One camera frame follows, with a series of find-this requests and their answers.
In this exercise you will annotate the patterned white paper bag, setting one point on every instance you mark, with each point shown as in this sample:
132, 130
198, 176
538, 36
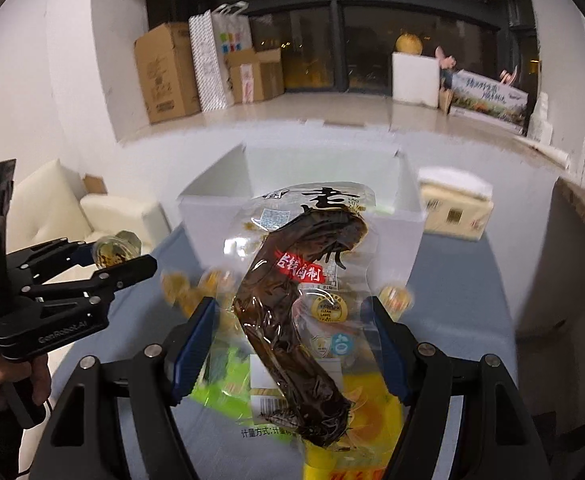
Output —
207, 65

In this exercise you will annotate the large cardboard box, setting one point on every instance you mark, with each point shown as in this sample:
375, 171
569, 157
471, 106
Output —
165, 75

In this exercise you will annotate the small cardboard box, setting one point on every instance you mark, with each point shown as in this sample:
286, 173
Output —
257, 77

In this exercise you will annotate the white storage box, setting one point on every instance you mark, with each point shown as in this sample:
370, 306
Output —
212, 220

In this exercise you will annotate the orange pumpkin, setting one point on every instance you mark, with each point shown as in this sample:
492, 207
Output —
410, 44

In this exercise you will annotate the printed long carton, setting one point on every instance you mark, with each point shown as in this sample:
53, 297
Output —
487, 100

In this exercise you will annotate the white cube box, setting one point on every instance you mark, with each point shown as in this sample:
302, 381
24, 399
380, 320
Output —
415, 80

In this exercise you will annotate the green snack packet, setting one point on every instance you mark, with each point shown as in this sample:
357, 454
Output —
227, 375

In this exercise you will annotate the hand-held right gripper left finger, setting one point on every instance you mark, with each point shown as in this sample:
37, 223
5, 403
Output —
192, 355

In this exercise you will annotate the white bag with coloured squares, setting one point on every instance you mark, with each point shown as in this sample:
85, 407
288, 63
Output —
232, 35

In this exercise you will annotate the stack of white paper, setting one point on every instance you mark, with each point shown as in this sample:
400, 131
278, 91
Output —
542, 125

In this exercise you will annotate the rolled white paper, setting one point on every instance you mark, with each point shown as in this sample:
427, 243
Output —
547, 152

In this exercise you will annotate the clear packet of dark brown snack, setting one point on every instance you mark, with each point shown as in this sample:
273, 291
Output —
292, 310

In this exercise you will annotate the yellow snack packet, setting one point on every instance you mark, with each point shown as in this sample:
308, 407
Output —
372, 410

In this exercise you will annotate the beige tissue pack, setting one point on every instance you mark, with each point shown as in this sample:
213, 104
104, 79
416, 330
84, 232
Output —
455, 210

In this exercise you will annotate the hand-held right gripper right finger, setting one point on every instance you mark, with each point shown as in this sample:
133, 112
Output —
386, 355

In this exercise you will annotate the pink pig figure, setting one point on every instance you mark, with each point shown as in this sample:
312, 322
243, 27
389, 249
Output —
446, 62
509, 76

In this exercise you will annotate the cream sofa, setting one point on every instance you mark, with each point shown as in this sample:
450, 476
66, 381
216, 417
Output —
47, 200

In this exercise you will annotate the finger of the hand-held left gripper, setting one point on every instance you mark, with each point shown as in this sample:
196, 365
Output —
122, 272
47, 257

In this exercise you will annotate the brown-topped cabinet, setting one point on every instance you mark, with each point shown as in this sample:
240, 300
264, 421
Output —
572, 270

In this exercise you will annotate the black-framed window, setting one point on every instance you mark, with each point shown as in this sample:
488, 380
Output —
362, 50

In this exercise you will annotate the cardboard piece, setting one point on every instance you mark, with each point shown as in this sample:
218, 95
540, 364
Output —
95, 185

